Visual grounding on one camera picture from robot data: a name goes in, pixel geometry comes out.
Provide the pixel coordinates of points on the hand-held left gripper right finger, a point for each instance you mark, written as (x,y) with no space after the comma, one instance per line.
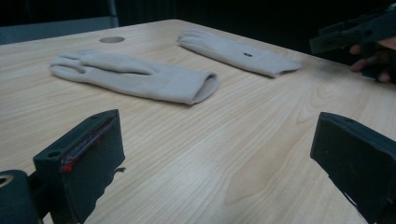
(358,158)

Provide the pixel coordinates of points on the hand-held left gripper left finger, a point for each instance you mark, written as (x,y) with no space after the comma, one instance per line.
(90,155)

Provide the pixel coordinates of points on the plain beige glove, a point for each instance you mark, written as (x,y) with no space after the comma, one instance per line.
(137,79)

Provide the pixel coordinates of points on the beige glove with dark dot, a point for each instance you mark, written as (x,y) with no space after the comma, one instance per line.
(239,56)

